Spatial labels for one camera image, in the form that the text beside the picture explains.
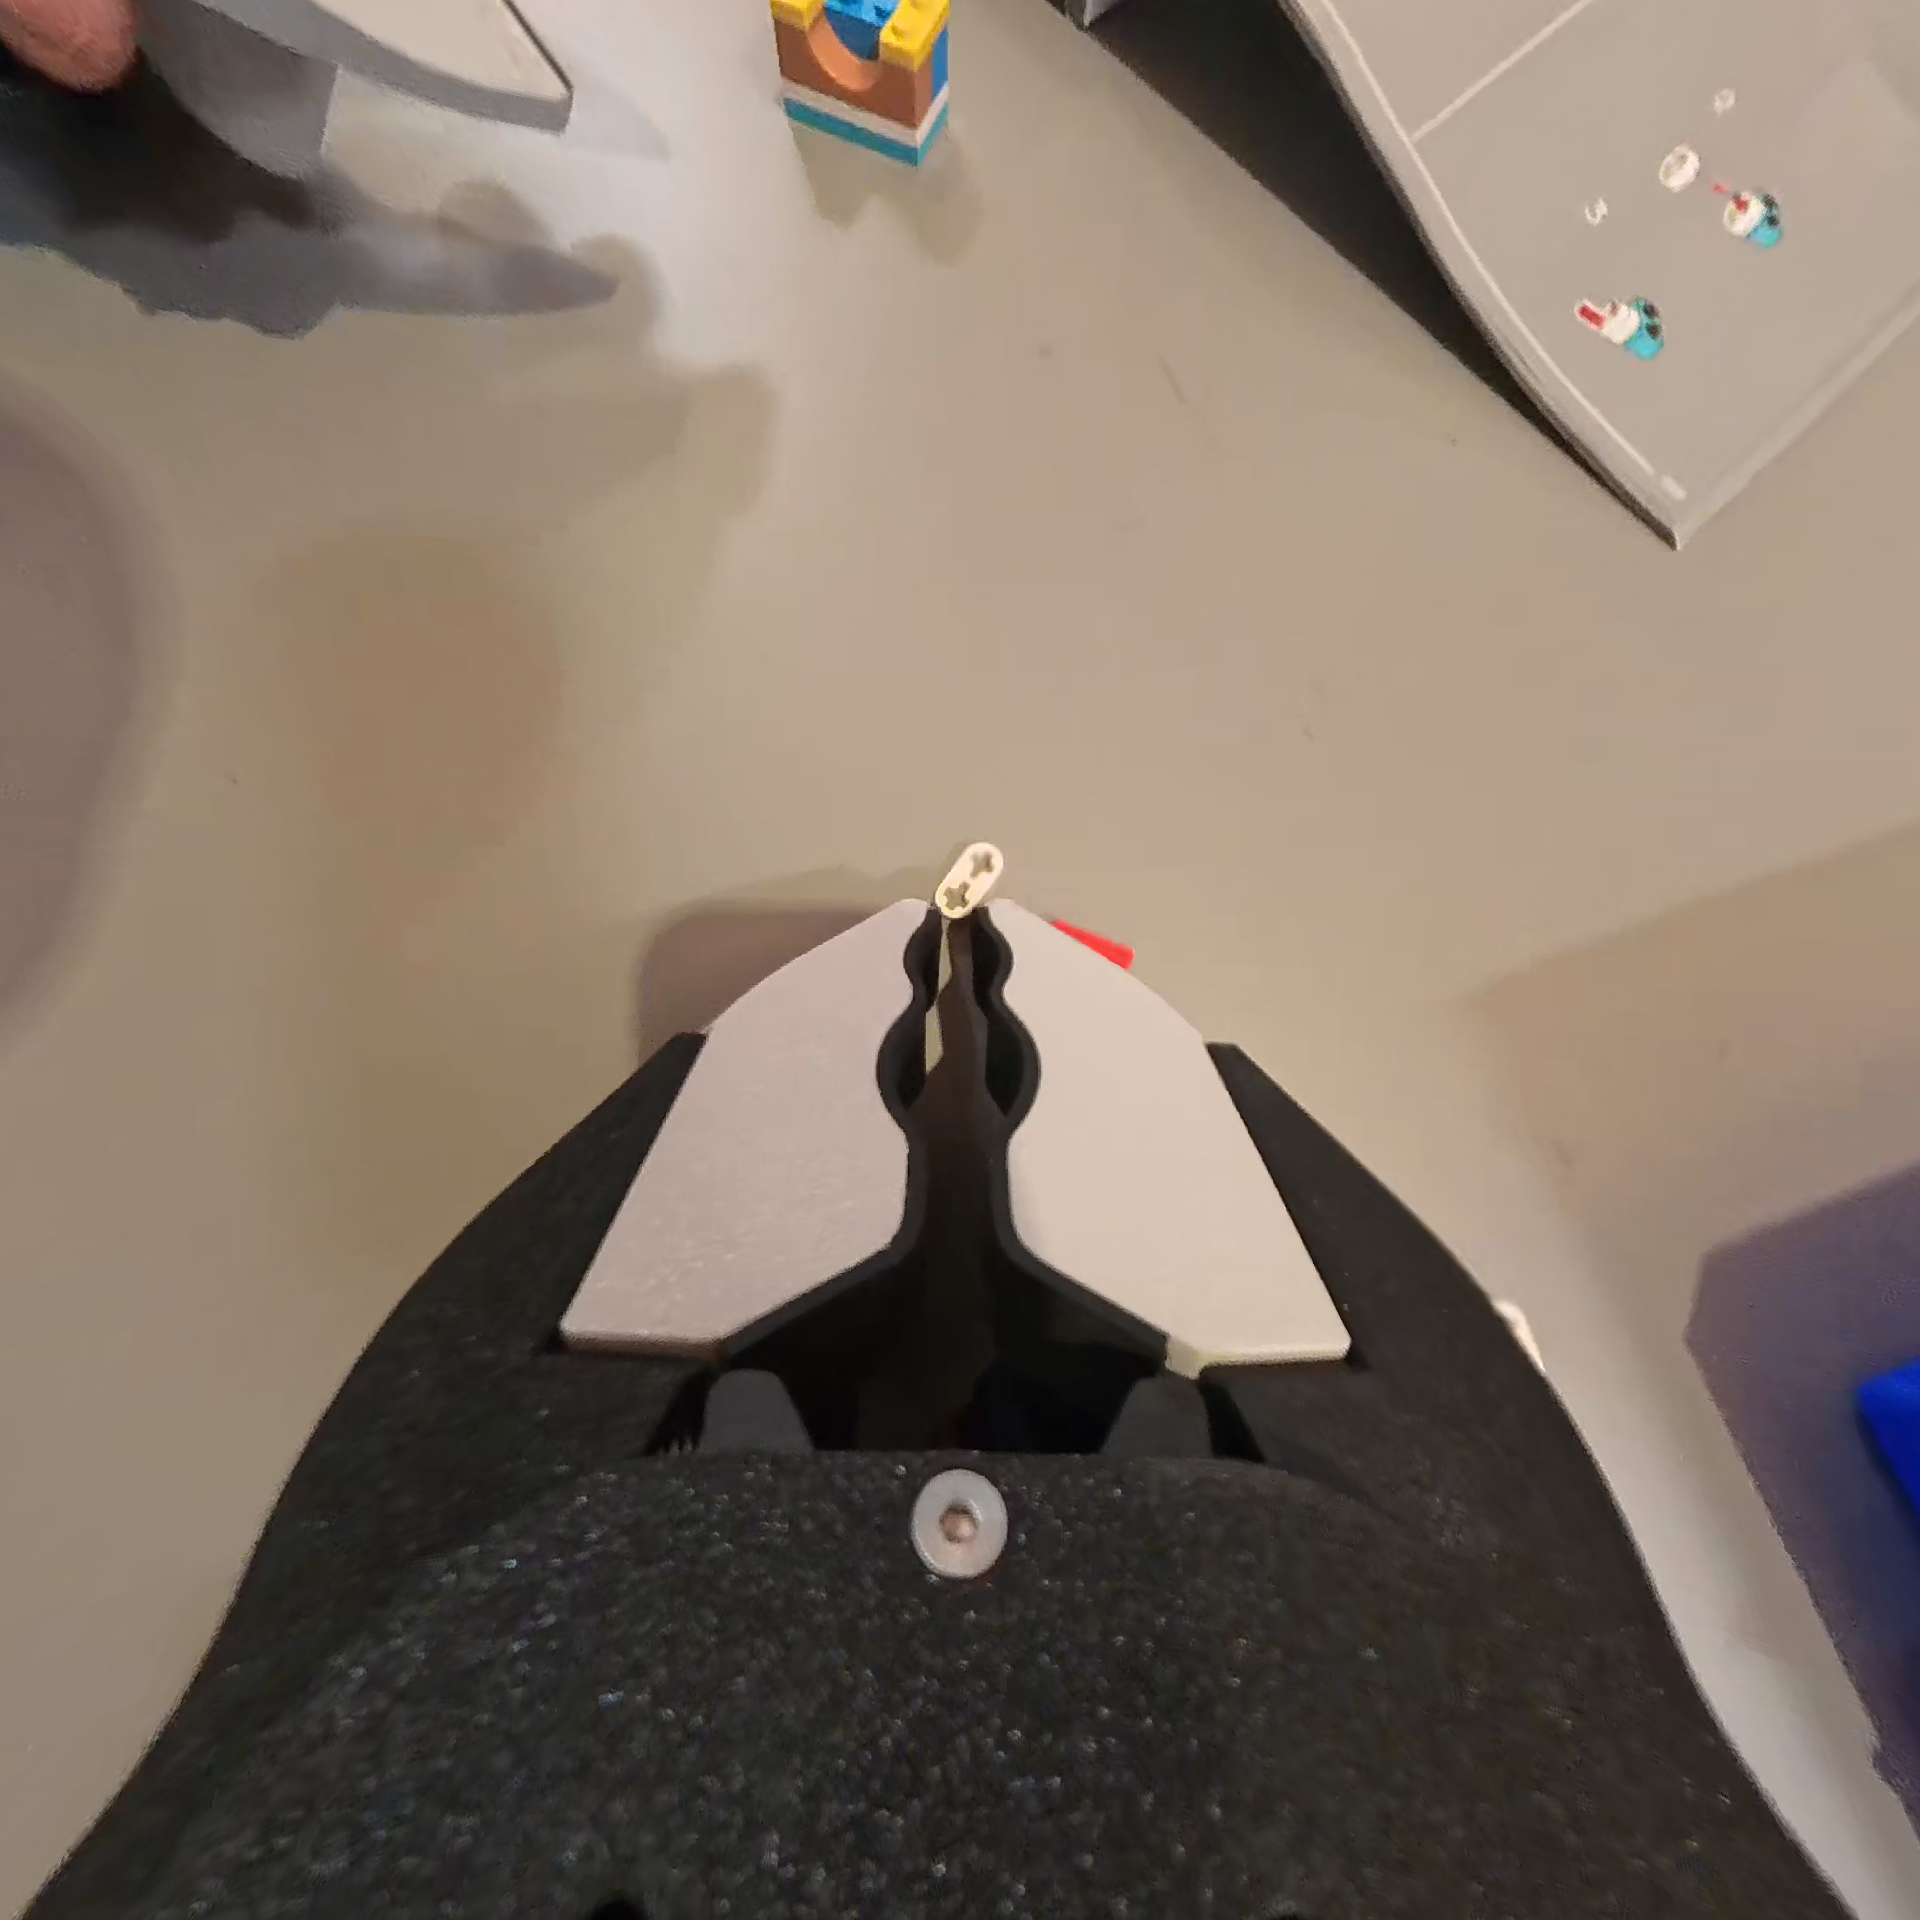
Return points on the person's left hand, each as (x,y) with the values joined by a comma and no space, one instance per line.
(60,30)

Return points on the multicolour toy brick assembly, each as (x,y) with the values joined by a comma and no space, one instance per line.
(863,75)

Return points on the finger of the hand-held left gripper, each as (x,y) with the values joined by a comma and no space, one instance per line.
(451,53)

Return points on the blue plastic bin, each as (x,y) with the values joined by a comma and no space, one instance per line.
(1893,1433)

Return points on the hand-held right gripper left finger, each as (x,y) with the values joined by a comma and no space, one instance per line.
(751,1184)

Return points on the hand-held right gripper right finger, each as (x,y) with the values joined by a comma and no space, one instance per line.
(1171,1200)

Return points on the grey desk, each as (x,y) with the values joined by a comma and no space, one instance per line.
(1051,601)

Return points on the white oval link piece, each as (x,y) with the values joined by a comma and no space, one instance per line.
(973,874)

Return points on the grey instruction booklet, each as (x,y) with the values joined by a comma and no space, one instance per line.
(1651,224)

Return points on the red ribbed pin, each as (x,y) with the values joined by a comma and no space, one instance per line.
(1094,943)

